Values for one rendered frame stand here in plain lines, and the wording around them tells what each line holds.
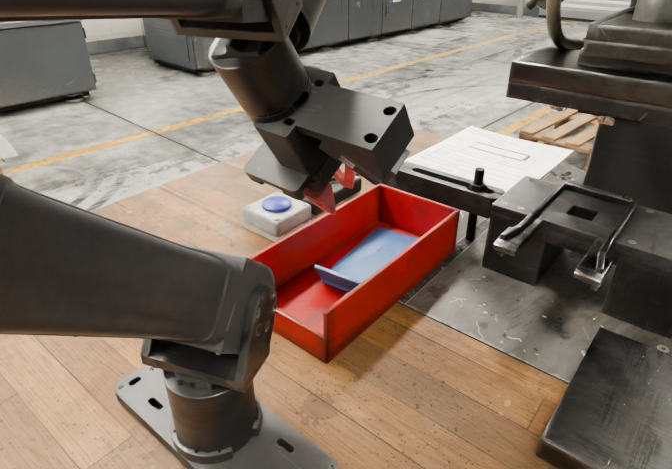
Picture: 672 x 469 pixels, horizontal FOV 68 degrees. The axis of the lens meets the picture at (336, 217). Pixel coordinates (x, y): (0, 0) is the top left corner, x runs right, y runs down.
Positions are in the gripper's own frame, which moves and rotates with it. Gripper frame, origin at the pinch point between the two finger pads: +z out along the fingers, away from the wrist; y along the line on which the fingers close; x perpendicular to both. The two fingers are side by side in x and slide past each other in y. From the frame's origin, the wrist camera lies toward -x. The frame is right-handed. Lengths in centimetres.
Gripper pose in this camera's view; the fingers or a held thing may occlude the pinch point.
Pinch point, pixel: (336, 194)
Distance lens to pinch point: 50.4
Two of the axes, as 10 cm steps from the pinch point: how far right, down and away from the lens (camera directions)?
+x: -7.7, -3.4, 5.4
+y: 5.4, -7.9, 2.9
